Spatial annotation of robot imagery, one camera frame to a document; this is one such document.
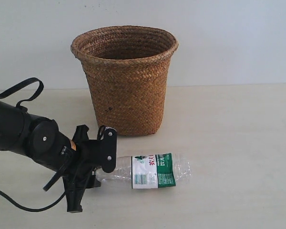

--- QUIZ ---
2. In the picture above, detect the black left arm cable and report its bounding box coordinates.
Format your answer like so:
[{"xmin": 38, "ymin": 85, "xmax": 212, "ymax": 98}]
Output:
[{"xmin": 0, "ymin": 184, "xmax": 67, "ymax": 212}]

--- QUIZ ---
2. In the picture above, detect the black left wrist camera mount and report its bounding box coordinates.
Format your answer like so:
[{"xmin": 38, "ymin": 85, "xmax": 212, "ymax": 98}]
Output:
[{"xmin": 97, "ymin": 125, "xmax": 117, "ymax": 173}]

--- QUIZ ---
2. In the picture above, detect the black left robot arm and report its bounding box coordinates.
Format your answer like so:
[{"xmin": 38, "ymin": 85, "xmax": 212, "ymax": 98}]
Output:
[{"xmin": 0, "ymin": 92, "xmax": 104, "ymax": 213}]

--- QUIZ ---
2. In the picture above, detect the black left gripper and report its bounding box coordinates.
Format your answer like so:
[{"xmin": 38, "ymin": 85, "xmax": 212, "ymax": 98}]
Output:
[{"xmin": 61, "ymin": 125, "xmax": 101, "ymax": 213}]

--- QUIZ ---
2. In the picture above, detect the brown woven wicker basket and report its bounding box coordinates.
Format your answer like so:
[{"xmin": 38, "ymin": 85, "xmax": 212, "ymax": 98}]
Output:
[{"xmin": 71, "ymin": 25, "xmax": 179, "ymax": 136}]

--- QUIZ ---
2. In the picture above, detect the clear plastic bottle green label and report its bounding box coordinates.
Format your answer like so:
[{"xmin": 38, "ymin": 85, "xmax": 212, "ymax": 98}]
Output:
[{"xmin": 96, "ymin": 153, "xmax": 192, "ymax": 190}]

